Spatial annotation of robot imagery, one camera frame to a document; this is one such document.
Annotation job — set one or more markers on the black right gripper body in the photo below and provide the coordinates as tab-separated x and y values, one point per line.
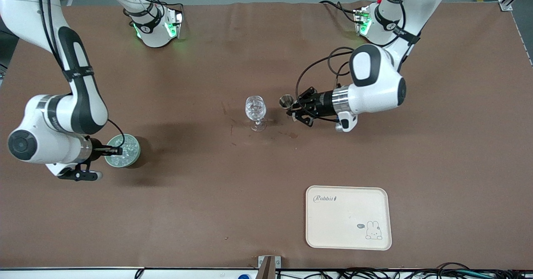
96	150

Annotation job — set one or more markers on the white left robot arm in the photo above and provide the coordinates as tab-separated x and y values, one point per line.
374	91

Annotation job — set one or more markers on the aluminium camera post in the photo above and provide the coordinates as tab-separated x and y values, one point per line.
266	270

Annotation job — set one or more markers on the mint green ice bowl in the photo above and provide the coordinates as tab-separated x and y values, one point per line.
129	154

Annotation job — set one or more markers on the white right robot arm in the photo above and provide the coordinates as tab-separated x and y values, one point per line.
41	145

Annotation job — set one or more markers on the blue bottle cap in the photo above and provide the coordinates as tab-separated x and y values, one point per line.
245	276

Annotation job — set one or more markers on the steel double jigger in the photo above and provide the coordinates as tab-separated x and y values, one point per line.
285	100

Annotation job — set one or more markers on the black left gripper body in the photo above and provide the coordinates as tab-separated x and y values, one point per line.
323	102

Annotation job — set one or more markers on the white rabbit print tray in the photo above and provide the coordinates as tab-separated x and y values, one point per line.
347	216

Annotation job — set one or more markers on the clear wine glass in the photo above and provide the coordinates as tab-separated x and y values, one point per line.
255	108

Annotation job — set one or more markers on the metal post bracket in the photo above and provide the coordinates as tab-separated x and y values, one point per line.
277	262

